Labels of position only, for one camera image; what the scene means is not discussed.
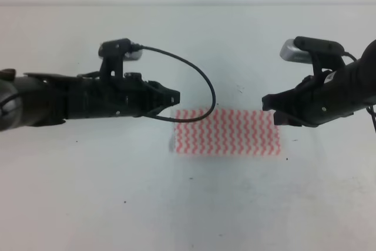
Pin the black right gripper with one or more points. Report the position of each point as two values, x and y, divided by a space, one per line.
330 96

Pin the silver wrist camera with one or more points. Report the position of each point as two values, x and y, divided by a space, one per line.
115 53
321 54

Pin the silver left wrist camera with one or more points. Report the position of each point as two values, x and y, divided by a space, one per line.
115 53

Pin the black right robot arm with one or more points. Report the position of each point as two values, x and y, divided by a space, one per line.
365 67

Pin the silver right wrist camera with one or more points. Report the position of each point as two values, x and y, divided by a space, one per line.
321 54

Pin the pink white wavy towel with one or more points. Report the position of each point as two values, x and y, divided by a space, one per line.
228 132

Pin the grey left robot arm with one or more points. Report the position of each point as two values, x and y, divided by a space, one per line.
12 100

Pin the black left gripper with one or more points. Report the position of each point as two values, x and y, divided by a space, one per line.
49 98

